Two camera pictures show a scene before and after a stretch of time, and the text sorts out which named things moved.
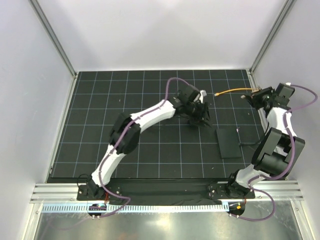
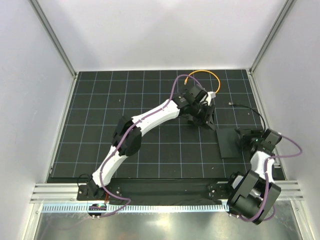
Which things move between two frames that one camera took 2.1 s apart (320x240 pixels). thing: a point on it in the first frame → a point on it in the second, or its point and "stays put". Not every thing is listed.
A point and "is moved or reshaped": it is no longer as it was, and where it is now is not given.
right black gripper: (253, 100) → (247, 134)
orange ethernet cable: (254, 87) → (186, 80)
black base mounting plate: (163, 189) stays put
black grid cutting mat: (171, 147) stays put
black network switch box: (228, 143) stays put
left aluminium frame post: (54, 36) stays put
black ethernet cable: (257, 132) is moved or reshaped
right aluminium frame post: (279, 23) stays put
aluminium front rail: (59, 192) stays put
